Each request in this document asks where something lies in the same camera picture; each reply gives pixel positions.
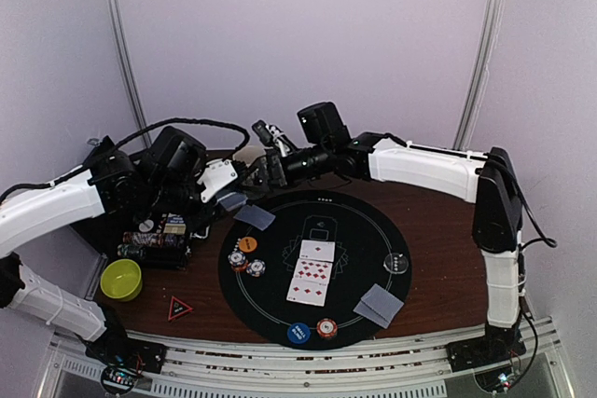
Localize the blue small blind button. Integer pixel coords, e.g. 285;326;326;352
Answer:
286;323;312;346

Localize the blue card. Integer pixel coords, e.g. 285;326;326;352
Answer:
354;284;404;329
234;205;275;231

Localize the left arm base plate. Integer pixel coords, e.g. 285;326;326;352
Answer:
84;339;167;374

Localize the three of diamonds card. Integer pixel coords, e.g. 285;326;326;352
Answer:
286;278;327;307

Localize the white dealer button in case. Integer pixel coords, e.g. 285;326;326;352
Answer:
138;219;155;233

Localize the aluminium frame post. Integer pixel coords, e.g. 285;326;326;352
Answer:
105;0;147;130
452;0;505;150

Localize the clear dealer button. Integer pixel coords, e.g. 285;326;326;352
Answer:
383;253;410;275

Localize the texas holdem card box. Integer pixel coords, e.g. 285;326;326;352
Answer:
163;214;187;235

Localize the round black poker mat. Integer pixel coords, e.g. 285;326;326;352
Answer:
218;190;412;351

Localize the left aluminium frame post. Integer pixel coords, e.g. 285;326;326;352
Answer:
105;0;147;130

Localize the black poker chip case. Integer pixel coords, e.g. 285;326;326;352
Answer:
69;135;195;271

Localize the nine of diamonds card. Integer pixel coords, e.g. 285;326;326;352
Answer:
293;258;333;284

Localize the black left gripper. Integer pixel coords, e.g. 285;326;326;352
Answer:
145;177;228;232

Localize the lime green bowl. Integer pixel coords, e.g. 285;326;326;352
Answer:
100;259;143;302

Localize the red poker chip stack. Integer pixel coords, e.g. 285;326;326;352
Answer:
316;318;338;340

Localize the dark white poker chip stack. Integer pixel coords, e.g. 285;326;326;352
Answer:
245;259;266;278

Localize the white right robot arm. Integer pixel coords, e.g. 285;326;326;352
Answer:
252;102;534;363

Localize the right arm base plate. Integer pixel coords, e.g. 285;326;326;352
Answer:
446;336;527;372

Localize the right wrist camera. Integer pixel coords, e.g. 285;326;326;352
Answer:
252;120;299;158

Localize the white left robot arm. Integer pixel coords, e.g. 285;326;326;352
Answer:
1;119;239;364

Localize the right aluminium frame post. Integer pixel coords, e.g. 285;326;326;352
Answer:
452;0;505;150

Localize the red black triangle token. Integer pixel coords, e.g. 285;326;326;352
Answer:
167;295;194;323

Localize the blue playing card deck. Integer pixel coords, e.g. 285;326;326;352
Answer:
218;192;247;212

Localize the orange big blind button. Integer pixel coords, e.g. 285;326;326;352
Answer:
238;236;258;254

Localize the blue white poker chip stack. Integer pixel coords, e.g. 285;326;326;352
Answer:
228;250;248;272

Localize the aluminium front rail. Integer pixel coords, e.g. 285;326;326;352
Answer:
46;318;570;398

